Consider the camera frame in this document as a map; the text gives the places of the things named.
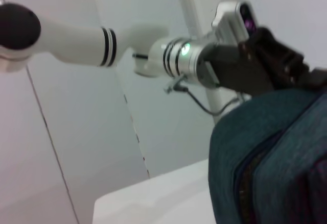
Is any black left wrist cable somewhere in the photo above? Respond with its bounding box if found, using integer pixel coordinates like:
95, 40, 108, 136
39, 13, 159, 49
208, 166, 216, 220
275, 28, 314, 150
163, 74, 246, 116

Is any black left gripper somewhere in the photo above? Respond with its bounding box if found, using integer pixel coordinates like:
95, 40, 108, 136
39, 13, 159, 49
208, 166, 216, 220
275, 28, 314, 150
199, 26, 327, 97

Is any dark teal insulated lunch bag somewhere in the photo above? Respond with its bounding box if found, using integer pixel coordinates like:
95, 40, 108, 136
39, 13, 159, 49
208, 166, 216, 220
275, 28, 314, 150
208, 86, 327, 224

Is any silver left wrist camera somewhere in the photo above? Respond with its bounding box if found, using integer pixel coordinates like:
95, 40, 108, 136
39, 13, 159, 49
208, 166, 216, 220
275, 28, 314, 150
211, 0, 260, 43

